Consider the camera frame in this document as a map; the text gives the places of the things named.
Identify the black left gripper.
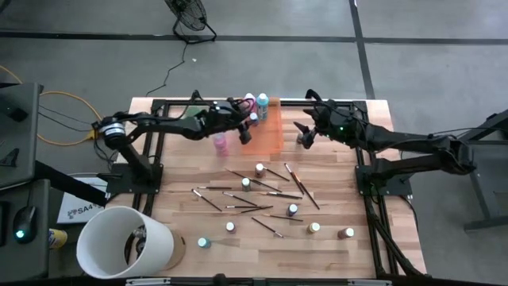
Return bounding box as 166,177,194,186
204,99,257,146

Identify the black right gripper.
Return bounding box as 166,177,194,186
292,99,360,151

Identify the large pink paint bottle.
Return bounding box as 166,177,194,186
213,133,230,158
241,92,258,114

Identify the large teal paint bottle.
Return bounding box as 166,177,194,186
256,92,271,122

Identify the brown handle paintbrush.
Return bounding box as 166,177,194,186
283,162,306,195

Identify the thin paintbrush silver ferrule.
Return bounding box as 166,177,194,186
263,166,291,183

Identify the long dark paintbrush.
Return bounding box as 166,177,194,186
294,177,321,211

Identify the orange translucent plastic tray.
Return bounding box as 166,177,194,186
237,97,285,156

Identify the dark paintbrush gold ferrule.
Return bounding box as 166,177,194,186
261,214,305,222
259,191,297,199
245,177,283,194

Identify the black floor fan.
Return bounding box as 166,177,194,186
164,0,218,45

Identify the yellow power plug block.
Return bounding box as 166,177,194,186
85,121,105,141

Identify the silver aluminium bar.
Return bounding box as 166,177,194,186
348,279,393,286
125,277,172,286

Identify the black diagonal strut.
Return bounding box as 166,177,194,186
34,160,109,208

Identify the white printed box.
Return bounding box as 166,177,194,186
56,176,111,225

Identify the black side table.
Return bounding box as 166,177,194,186
437,107,508,232

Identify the yellow can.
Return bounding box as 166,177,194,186
48,228,69,250

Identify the black computer mouse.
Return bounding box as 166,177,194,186
11,205,39,245

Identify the dark grey desk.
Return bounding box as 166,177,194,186
0,178,52,281

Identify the black aluminium table frame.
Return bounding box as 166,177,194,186
130,97,429,286

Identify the black fan cable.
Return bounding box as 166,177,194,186
144,41,188,99

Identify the yellow extension cable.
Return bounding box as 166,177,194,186
0,64,105,147

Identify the black floor cable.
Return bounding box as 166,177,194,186
37,111,96,133
38,104,98,127

